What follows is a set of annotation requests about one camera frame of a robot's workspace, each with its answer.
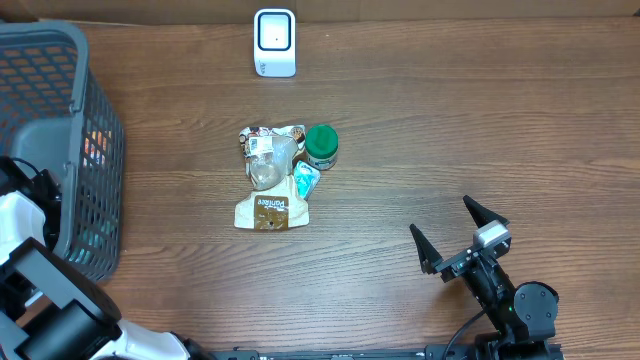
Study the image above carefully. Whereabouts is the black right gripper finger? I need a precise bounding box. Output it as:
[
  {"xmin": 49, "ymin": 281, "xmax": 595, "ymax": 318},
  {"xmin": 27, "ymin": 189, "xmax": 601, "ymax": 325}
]
[
  {"xmin": 462, "ymin": 195, "xmax": 509, "ymax": 228},
  {"xmin": 409, "ymin": 224, "xmax": 442, "ymax": 274}
]

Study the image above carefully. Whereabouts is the teal white small packet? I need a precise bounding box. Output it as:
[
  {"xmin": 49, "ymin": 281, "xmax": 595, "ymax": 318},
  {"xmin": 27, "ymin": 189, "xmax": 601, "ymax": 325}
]
[{"xmin": 293, "ymin": 160, "xmax": 321, "ymax": 200}]

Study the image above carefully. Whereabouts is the green lidded jar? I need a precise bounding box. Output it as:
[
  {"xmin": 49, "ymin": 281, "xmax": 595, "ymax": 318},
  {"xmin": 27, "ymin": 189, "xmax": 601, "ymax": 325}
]
[{"xmin": 305, "ymin": 124, "xmax": 339, "ymax": 171}]

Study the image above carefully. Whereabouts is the brown white snack pouch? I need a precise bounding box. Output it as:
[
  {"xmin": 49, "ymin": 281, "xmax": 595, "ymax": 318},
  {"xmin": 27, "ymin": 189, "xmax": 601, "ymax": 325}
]
[{"xmin": 234, "ymin": 125, "xmax": 310, "ymax": 231}]

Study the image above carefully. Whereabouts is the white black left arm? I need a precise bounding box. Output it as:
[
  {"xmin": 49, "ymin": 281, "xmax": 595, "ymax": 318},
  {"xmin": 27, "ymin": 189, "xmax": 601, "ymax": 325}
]
[{"xmin": 1, "ymin": 156, "xmax": 210, "ymax": 360}]

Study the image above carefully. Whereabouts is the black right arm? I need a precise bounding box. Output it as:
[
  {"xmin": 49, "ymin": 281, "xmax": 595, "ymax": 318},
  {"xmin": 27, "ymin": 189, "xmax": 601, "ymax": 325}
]
[{"xmin": 409, "ymin": 195, "xmax": 564, "ymax": 360}]

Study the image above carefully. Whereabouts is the white barcode scanner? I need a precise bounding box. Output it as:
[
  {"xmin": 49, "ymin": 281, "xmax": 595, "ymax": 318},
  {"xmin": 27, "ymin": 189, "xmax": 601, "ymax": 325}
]
[{"xmin": 253, "ymin": 8, "xmax": 297, "ymax": 78}]

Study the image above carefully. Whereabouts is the orange snack package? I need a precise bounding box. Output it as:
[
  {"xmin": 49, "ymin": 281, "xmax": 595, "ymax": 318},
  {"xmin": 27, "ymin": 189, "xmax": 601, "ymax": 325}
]
[{"xmin": 83, "ymin": 131, "xmax": 112, "ymax": 167}]

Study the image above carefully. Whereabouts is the dark grey plastic basket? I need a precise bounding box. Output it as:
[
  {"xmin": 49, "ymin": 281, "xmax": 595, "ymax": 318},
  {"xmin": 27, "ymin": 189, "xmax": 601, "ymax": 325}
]
[{"xmin": 1, "ymin": 21, "xmax": 126, "ymax": 282}]

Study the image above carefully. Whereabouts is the brown cardboard backboard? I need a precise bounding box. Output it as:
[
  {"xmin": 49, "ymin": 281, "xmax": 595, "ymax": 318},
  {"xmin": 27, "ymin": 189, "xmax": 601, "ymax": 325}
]
[{"xmin": 1, "ymin": 0, "xmax": 639, "ymax": 25}]

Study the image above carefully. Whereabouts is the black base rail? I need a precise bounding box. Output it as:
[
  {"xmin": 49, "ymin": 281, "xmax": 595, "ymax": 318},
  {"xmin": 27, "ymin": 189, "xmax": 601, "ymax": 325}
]
[{"xmin": 210, "ymin": 345, "xmax": 490, "ymax": 360}]

